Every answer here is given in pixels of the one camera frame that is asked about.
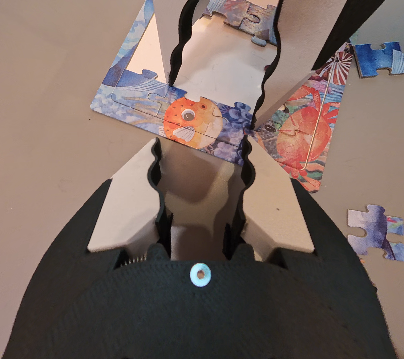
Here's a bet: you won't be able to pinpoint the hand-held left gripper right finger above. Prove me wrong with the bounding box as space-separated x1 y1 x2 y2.
223 136 317 261

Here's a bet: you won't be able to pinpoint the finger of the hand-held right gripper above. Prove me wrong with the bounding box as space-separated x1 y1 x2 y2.
152 0 227 87
250 0 369 130

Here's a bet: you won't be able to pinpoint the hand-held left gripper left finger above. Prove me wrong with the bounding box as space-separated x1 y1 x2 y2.
87 137 173 260

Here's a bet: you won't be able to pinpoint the joined striped coral puzzle pieces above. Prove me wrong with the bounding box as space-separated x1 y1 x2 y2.
201 0 279 48

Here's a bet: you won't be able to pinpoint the small blue puzzle piece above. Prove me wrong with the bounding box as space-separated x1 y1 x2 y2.
352 41 404 79

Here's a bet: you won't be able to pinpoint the ocean jigsaw puzzle board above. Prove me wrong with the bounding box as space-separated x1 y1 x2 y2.
90 0 355 194

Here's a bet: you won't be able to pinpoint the blue purple puzzle piece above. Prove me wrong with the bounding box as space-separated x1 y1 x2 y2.
347 204 404 262

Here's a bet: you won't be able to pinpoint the purple puzzle piece orange patch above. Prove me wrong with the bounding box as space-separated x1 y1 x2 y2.
217 100 264 148

